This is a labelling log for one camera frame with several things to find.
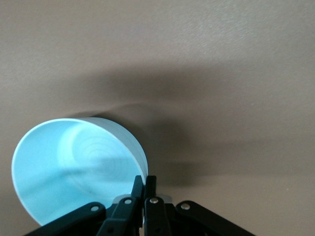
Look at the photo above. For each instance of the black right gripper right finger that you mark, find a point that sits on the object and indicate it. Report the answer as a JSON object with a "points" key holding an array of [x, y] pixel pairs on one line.
{"points": [[157, 218]]}

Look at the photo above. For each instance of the blue plastic bowl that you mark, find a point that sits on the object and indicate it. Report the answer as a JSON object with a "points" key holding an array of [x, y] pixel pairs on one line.
{"points": [[61, 172]]}

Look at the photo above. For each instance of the brown table cover mat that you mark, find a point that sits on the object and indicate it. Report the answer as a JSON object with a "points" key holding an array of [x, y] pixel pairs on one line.
{"points": [[197, 49]]}

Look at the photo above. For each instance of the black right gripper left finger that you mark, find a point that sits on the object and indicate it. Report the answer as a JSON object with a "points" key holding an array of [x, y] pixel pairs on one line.
{"points": [[118, 216]]}

